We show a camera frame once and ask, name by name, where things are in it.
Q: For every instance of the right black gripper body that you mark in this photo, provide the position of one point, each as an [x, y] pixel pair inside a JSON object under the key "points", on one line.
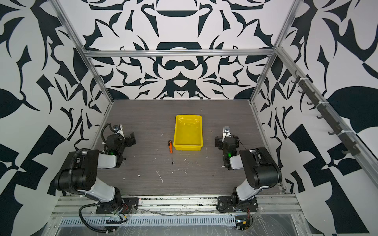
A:
{"points": [[220, 141]]}

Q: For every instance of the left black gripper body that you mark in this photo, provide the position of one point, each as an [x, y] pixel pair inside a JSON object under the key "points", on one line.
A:
{"points": [[128, 140]]}

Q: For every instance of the orange black screwdriver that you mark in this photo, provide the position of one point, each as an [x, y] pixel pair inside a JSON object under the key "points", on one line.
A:
{"points": [[170, 144]]}

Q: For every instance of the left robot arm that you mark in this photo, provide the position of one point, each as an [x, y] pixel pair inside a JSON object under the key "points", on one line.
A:
{"points": [[78, 175]]}

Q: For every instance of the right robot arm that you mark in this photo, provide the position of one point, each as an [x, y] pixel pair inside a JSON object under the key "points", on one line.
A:
{"points": [[260, 169]]}

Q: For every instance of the yellow plastic bin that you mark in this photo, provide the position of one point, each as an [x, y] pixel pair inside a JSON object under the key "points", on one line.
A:
{"points": [[188, 135]]}

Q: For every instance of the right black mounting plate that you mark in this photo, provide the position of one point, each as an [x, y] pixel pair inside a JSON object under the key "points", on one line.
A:
{"points": [[230, 205]]}

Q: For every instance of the black mounting plate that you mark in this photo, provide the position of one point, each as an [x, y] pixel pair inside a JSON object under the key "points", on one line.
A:
{"points": [[230, 205], [116, 206]]}

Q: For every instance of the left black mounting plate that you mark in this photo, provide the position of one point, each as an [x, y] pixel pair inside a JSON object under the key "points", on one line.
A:
{"points": [[116, 206]]}

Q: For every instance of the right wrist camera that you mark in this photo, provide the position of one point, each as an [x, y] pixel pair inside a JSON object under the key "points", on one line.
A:
{"points": [[226, 132]]}

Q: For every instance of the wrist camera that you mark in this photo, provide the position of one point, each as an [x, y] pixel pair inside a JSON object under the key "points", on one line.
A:
{"points": [[226, 132], [118, 129]]}

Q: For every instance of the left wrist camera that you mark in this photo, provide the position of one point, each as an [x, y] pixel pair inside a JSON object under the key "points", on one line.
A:
{"points": [[118, 129]]}

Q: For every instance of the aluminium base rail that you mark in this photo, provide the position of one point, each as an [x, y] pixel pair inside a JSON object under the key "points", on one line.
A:
{"points": [[209, 204]]}

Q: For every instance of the white slotted cable duct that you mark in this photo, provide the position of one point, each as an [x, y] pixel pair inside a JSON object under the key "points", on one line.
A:
{"points": [[183, 220]]}

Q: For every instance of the black wall hook rail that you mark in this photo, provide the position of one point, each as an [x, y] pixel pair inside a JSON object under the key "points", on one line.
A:
{"points": [[328, 114]]}

